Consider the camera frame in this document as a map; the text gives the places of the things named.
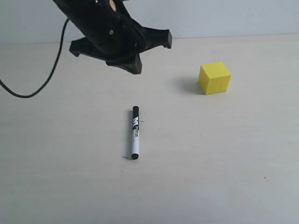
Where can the yellow foam cube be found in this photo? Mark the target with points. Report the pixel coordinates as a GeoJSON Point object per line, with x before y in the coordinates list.
{"type": "Point", "coordinates": [214, 78]}

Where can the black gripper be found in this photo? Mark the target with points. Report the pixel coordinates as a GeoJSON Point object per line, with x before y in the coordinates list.
{"type": "Point", "coordinates": [111, 36]}

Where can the black and white marker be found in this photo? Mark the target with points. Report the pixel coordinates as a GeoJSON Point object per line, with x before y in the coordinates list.
{"type": "Point", "coordinates": [135, 133]}

